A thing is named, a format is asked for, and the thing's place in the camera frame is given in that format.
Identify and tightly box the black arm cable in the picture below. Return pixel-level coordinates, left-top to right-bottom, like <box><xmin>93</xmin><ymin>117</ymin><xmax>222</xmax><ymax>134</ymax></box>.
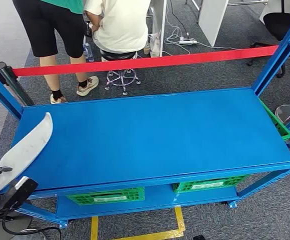
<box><xmin>2</xmin><ymin>216</ymin><xmax>62</xmax><ymax>240</ymax></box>

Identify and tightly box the chrome stanchion base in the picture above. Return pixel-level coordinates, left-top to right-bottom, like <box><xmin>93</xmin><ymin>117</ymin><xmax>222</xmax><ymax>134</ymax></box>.
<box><xmin>275</xmin><ymin>104</ymin><xmax>290</xmax><ymax>135</ymax></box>

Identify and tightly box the white curved plastic part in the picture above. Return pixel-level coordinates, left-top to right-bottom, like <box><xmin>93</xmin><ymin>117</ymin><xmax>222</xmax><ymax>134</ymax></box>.
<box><xmin>0</xmin><ymin>111</ymin><xmax>54</xmax><ymax>193</ymax></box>

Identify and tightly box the white garment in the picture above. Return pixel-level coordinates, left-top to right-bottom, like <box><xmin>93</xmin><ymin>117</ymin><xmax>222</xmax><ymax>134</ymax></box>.
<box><xmin>259</xmin><ymin>0</ymin><xmax>290</xmax><ymax>25</ymax></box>

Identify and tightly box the black office chair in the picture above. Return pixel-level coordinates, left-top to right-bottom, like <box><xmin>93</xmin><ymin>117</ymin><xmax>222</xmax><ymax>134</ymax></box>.
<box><xmin>246</xmin><ymin>9</ymin><xmax>290</xmax><ymax>79</ymax></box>

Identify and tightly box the person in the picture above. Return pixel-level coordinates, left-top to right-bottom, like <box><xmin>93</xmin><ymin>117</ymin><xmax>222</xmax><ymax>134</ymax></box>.
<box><xmin>11</xmin><ymin>0</ymin><xmax>100</xmax><ymax>105</ymax></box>
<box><xmin>83</xmin><ymin>0</ymin><xmax>152</xmax><ymax>54</ymax></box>

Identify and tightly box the green plastic crate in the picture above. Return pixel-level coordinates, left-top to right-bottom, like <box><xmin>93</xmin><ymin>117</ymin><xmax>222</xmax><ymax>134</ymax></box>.
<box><xmin>172</xmin><ymin>175</ymin><xmax>248</xmax><ymax>195</ymax></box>
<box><xmin>67</xmin><ymin>187</ymin><xmax>146</xmax><ymax>206</ymax></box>
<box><xmin>258</xmin><ymin>98</ymin><xmax>290</xmax><ymax>142</ymax></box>

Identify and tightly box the black stanchion post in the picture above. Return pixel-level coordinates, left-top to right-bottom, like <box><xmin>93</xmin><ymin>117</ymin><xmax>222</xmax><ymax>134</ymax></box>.
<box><xmin>0</xmin><ymin>61</ymin><xmax>36</xmax><ymax>108</ymax></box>

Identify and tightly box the white power strip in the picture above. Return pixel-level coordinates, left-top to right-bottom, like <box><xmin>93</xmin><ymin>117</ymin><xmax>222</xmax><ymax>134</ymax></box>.
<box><xmin>178</xmin><ymin>38</ymin><xmax>198</xmax><ymax>46</ymax></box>

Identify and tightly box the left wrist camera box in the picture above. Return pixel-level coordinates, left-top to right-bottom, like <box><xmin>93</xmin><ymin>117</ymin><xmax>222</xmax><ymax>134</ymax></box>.
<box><xmin>3</xmin><ymin>176</ymin><xmax>39</xmax><ymax>213</ymax></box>

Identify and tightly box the black chrome stool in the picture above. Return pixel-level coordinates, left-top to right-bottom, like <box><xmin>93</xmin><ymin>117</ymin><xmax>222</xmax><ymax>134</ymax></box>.
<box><xmin>100</xmin><ymin>49</ymin><xmax>142</xmax><ymax>97</ymax></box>

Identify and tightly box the red barrier belt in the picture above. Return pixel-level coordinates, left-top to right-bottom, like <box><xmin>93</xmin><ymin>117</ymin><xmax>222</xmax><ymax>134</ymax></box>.
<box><xmin>11</xmin><ymin>41</ymin><xmax>290</xmax><ymax>78</ymax></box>

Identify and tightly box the clear water bottle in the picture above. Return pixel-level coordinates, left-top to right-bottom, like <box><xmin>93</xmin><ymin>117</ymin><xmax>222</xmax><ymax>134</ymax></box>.
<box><xmin>82</xmin><ymin>35</ymin><xmax>95</xmax><ymax>63</ymax></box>

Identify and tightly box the yellow floor tape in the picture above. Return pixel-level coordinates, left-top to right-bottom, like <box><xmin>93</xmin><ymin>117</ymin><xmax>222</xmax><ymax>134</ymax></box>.
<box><xmin>90</xmin><ymin>205</ymin><xmax>187</xmax><ymax>240</ymax></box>

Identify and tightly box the white cable bundle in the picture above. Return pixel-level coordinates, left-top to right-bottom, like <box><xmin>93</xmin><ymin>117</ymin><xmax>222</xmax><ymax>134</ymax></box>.
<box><xmin>163</xmin><ymin>26</ymin><xmax>238</xmax><ymax>56</ymax></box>

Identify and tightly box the white desk panel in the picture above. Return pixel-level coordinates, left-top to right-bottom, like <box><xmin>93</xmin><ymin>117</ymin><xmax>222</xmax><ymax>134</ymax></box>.
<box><xmin>150</xmin><ymin>0</ymin><xmax>168</xmax><ymax>58</ymax></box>
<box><xmin>184</xmin><ymin>0</ymin><xmax>269</xmax><ymax>47</ymax></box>

